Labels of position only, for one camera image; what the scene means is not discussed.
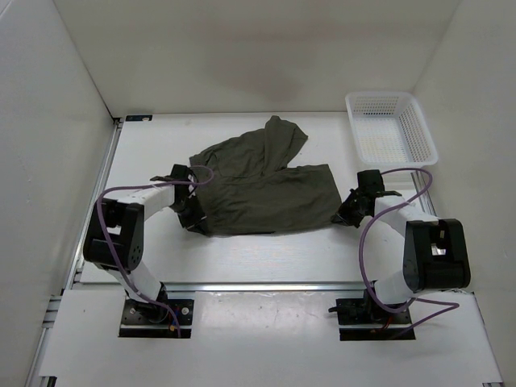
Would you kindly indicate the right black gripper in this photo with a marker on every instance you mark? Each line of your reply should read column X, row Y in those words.
column 343, row 213

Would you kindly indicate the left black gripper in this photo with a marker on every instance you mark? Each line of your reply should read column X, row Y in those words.
column 195, row 223

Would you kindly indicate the olive green shorts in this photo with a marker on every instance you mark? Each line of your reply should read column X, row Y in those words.
column 255, row 192

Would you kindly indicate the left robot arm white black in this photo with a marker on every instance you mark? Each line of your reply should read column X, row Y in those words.
column 114, row 240

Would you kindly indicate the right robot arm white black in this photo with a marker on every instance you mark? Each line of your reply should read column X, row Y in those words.
column 435, row 255

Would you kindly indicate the white plastic mesh basket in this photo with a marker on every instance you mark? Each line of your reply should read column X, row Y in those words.
column 389, row 130

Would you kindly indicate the small blue label sticker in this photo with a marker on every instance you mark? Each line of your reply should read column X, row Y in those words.
column 139, row 118

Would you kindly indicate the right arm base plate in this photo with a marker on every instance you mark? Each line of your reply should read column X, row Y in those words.
column 361, row 319

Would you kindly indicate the front aluminium rail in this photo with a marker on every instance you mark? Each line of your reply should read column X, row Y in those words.
column 226, row 287

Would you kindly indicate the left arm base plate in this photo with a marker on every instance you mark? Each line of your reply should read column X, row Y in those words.
column 147, row 321

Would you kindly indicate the left aluminium frame rail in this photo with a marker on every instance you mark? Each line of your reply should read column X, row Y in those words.
column 75, row 263

